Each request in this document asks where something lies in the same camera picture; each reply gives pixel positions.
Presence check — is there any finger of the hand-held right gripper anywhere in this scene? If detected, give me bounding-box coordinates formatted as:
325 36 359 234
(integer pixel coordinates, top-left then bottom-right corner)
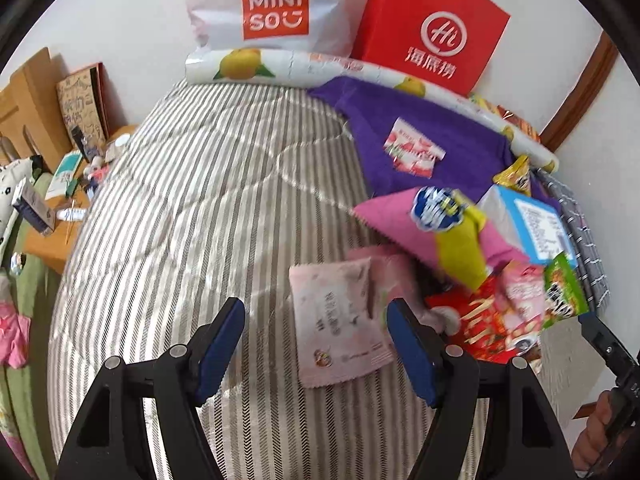
577 311 640 392

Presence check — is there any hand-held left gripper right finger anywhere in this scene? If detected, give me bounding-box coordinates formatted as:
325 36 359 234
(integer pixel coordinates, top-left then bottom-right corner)
386 297 573 480

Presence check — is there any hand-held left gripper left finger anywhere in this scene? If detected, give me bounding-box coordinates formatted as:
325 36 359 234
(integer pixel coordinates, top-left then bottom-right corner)
54 297 247 480

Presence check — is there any green snack packet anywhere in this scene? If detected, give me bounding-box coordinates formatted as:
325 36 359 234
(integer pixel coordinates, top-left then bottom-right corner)
542 252 591 331

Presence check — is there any pale pink packet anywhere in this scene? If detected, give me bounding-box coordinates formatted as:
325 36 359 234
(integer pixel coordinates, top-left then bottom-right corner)
288 257 396 390

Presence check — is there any pink red-logo snack packet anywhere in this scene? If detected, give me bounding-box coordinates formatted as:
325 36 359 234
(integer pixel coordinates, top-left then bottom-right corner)
500 259 547 322

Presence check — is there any person's right hand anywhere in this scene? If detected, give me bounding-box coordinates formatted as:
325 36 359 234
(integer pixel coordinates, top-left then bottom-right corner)
571 389 622 472

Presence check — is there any large red snack packet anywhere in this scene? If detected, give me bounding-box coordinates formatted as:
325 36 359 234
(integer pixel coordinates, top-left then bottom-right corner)
425 275 546 376

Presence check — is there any grey checked cloth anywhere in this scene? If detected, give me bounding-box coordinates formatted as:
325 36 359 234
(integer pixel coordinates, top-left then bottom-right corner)
537 167 612 311

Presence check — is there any pink yellow snack packet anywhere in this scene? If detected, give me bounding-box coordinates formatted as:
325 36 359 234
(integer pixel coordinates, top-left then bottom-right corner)
352 185 531 292

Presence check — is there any blue carton box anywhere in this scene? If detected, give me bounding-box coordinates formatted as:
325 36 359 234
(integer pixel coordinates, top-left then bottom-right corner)
475 183 579 267

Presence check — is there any striped quilt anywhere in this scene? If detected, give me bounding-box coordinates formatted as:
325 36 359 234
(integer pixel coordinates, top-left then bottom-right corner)
47 82 591 480

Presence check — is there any green bedding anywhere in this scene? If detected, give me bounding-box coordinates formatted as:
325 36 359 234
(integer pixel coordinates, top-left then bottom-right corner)
0 255 67 480

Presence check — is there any wooden bedside table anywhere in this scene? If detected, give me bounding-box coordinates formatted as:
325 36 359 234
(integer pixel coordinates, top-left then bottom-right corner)
24 125 140 276

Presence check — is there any small white red snack packet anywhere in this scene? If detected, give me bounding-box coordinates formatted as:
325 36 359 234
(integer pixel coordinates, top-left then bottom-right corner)
383 117 446 180

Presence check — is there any pink cloth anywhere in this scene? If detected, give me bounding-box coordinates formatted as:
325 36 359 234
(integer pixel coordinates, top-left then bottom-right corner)
0 300 32 368

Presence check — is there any white jar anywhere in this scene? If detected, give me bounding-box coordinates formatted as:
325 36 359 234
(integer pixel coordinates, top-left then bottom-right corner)
102 134 132 163

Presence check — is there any purple towel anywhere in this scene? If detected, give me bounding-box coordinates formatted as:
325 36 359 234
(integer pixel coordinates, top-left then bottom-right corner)
306 76 561 211

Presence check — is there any orange snack packet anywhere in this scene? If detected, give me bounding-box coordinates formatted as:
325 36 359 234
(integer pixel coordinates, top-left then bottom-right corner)
500 109 542 143

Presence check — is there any teal book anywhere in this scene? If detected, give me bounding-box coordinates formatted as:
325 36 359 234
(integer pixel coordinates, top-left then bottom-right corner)
45 152 84 201

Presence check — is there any blue white small box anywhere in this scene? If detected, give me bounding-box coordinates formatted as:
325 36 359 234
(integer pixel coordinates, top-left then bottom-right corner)
11 177 57 237

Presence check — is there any white black-spotted bag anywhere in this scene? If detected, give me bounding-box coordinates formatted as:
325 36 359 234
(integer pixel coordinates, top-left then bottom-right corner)
0 157 42 243

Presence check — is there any yellow red snack packet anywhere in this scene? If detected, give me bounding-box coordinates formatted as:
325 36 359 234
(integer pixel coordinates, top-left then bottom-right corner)
469 92 501 115

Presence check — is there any kraft printed box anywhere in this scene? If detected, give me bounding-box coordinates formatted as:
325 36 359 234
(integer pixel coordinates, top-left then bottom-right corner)
55 62 109 148

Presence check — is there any lemon print roll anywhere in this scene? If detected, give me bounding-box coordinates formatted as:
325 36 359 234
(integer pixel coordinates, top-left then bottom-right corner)
184 47 560 173

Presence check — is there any red paper bag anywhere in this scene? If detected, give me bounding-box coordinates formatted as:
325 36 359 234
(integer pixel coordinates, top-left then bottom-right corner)
350 0 512 97

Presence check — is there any wooden door frame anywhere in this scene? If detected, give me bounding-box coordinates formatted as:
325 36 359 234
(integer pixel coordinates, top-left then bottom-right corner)
540 30 621 148

